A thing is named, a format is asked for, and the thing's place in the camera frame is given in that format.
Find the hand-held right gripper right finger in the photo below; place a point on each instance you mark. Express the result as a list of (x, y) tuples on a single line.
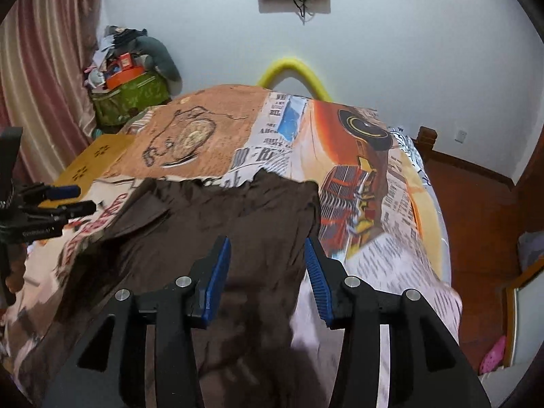
[(316, 276)]

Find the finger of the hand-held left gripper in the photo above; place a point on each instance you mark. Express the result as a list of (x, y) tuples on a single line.
[(63, 191), (76, 209)]

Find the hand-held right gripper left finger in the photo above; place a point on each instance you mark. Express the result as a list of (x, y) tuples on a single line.
[(219, 280)]

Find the brown garment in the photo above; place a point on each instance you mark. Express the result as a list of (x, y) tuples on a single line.
[(255, 221)]

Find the printed bed cover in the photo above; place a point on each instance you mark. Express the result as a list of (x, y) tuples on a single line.
[(374, 229)]

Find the green bag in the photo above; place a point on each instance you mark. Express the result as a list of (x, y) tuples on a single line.
[(127, 97)]

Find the striped curtain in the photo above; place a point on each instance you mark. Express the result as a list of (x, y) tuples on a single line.
[(38, 72)]

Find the orange box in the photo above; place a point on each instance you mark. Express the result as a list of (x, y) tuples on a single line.
[(123, 77)]

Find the pile of clutter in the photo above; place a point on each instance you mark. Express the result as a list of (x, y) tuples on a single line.
[(106, 51)]

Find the pink slipper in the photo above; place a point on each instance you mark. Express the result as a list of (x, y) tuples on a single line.
[(493, 355)]

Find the yellow foam tube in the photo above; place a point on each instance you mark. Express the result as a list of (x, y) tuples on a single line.
[(293, 64)]

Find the grey cloth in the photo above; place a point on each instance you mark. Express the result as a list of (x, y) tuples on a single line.
[(531, 250)]

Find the wooden bed frame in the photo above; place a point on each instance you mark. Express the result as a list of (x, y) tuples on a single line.
[(426, 140)]

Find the white wall socket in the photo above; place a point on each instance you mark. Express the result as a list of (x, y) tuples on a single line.
[(460, 136)]

